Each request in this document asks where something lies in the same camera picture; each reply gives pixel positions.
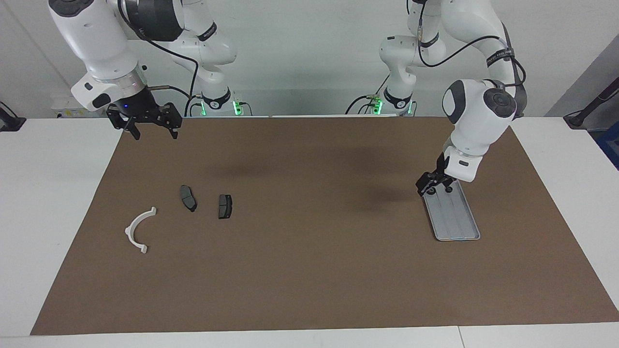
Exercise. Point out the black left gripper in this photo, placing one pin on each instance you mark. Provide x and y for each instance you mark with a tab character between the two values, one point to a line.
437	175

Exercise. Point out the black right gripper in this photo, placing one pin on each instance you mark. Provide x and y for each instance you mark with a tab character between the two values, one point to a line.
142	108

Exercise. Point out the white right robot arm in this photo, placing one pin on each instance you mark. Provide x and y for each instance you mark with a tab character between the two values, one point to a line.
96	38

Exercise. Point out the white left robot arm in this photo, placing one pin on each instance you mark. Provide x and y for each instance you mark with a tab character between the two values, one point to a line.
476	116

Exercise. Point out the silver metal tray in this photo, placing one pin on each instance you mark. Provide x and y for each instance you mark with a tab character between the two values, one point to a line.
454	215

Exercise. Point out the long curved grey brake pad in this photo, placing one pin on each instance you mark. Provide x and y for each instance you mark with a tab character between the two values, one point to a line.
187	197

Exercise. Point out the white box with yellow labels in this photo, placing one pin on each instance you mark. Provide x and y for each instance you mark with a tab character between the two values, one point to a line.
63	112

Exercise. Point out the short rectangular grey brake pad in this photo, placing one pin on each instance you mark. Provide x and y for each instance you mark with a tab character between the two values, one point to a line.
225	206

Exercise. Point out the brown table mat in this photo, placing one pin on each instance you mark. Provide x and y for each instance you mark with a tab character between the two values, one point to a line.
314	270

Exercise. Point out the blue bin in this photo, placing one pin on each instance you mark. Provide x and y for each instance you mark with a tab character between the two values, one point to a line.
610	150

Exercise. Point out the white curved plastic bracket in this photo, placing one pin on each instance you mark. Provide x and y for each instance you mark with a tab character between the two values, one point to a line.
133	226

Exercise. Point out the black clamp mount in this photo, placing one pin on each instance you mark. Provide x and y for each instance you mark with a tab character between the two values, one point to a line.
9	123

